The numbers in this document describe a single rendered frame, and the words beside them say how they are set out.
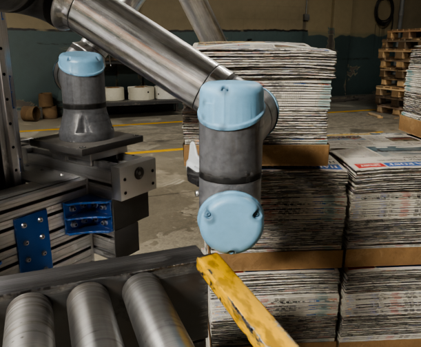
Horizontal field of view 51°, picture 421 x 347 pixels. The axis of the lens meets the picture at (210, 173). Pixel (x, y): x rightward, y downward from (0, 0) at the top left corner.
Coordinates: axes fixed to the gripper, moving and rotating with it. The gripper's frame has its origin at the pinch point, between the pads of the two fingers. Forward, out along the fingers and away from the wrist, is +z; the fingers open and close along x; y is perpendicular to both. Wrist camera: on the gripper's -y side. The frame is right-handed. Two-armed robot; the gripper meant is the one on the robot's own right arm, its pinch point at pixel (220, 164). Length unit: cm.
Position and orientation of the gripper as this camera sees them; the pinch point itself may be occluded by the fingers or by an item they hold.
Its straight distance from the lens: 83.9
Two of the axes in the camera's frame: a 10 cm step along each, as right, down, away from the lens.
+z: -0.2, -2.8, 9.6
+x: -10.0, 0.0, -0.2
